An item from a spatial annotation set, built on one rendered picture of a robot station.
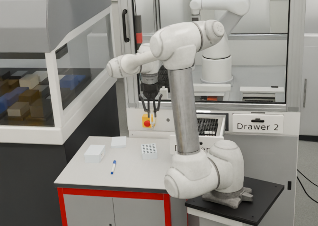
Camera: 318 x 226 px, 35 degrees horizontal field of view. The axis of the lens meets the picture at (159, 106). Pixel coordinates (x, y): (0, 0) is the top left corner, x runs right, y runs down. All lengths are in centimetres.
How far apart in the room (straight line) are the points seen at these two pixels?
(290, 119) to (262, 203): 75
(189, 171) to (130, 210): 61
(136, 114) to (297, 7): 112
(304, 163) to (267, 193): 200
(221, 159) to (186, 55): 51
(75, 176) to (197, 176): 80
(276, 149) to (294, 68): 50
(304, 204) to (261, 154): 92
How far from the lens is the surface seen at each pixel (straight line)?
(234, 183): 235
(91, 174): 276
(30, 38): 287
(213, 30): 212
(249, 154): 309
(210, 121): 296
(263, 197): 246
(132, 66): 250
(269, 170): 314
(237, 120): 299
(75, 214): 281
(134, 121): 311
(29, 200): 341
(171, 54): 205
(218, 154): 229
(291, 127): 302
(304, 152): 467
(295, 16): 282
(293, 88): 293
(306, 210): 386
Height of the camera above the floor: 206
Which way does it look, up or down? 21 degrees down
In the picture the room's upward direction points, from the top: 3 degrees counter-clockwise
